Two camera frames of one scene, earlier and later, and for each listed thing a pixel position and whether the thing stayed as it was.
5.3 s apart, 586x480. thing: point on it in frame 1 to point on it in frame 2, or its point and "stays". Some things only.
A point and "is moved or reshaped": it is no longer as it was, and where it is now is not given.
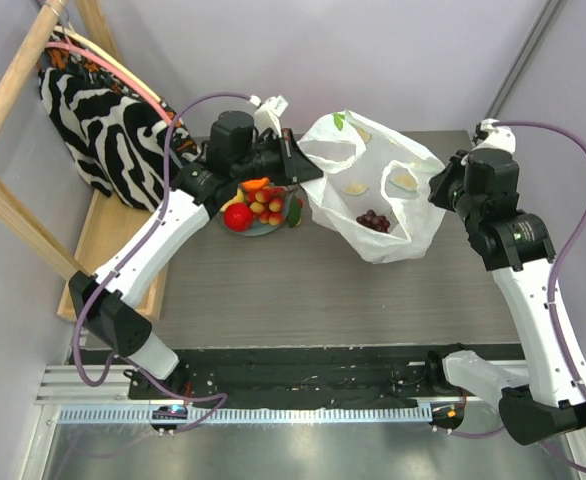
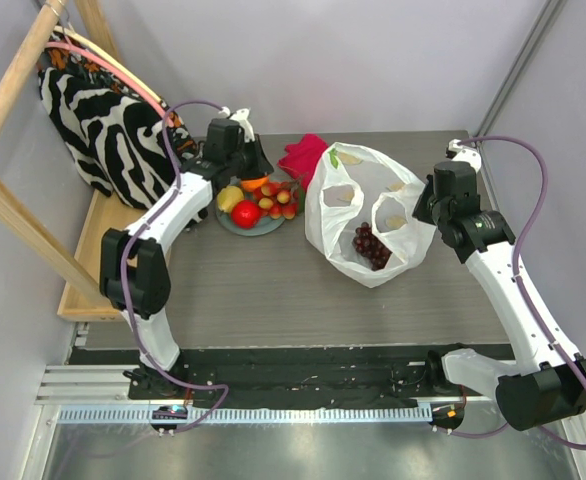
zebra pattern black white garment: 117,137 stays
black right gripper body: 440,185 to 424,201
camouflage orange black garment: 75,66 stays
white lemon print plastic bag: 375,186 is moved or reshaped
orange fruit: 255,184 stays
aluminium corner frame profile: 526,58 stays
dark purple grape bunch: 374,221 to 368,245
